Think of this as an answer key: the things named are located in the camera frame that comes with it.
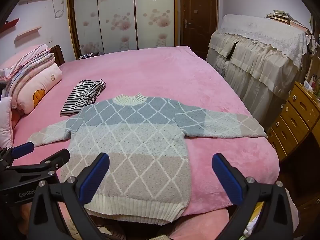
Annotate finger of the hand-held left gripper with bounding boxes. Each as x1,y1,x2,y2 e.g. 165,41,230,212
10,148,71,180
0,142,35,167

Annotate dark wooden headboard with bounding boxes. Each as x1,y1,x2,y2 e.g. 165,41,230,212
51,45,65,67

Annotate pastel floral folded quilt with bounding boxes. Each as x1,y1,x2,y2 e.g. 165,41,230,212
4,49,56,98

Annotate blue beige diamond knit sweater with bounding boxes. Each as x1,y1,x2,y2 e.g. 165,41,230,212
27,94,267,226

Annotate stack of books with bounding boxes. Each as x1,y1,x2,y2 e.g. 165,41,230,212
266,9,313,34

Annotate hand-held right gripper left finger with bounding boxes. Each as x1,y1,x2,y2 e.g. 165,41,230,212
27,152,110,240

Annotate folded striped garment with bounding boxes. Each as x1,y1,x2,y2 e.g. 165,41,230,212
59,79,107,117

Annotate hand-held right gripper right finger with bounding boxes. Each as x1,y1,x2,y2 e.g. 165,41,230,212
211,153,294,240

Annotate pink cushion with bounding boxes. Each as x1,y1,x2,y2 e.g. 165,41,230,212
0,96,16,148

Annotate red wall shelf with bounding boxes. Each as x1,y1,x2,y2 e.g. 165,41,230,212
0,18,20,33

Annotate pink plush bed blanket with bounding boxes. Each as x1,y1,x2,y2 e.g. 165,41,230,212
10,45,280,240

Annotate yellow wooden dresser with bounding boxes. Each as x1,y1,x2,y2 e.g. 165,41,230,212
266,81,320,163

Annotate brown wooden door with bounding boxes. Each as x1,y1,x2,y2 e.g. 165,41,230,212
179,0,219,47

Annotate pink frilled folded blanket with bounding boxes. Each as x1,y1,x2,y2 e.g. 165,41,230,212
0,44,50,82

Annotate white power cable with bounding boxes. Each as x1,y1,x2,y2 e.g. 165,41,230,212
51,0,66,19

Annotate small blue white box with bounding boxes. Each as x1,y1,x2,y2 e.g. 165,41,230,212
76,52,99,60

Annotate floral sliding door wardrobe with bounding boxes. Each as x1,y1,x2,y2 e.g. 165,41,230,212
67,0,180,60

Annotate group of small bottles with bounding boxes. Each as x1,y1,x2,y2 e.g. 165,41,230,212
304,72,320,93

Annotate pale wooden wall shelf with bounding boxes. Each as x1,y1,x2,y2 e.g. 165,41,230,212
14,26,43,43

